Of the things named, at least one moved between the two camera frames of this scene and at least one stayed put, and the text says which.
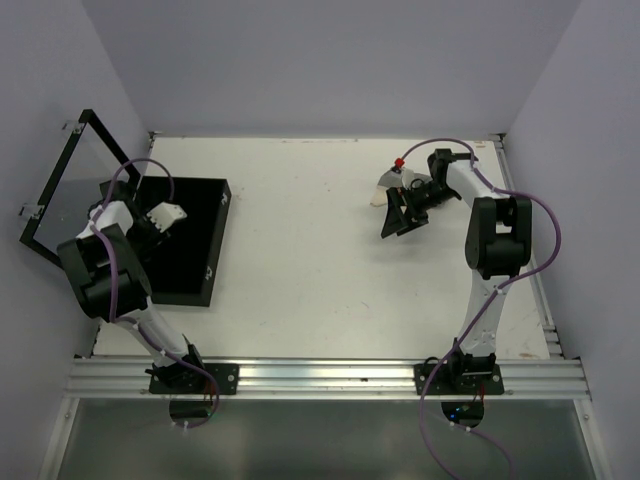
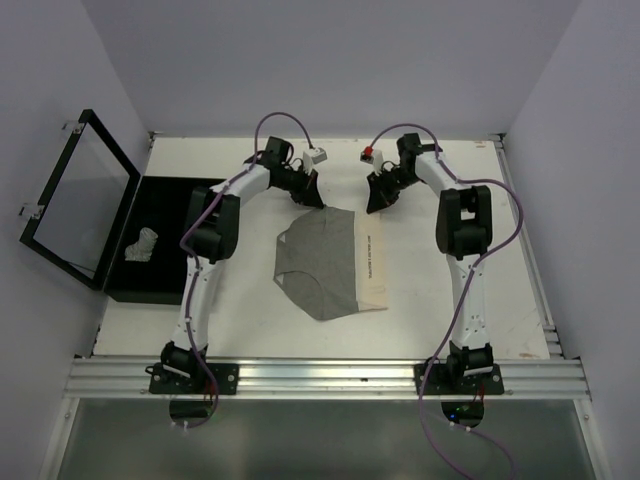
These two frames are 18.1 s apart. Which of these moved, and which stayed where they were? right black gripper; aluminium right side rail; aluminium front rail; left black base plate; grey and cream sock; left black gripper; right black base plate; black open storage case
Moved: right black gripper; grey and cream sock; left black gripper
Stayed: left black base plate; black open storage case; aluminium front rail; right black base plate; aluminium right side rail
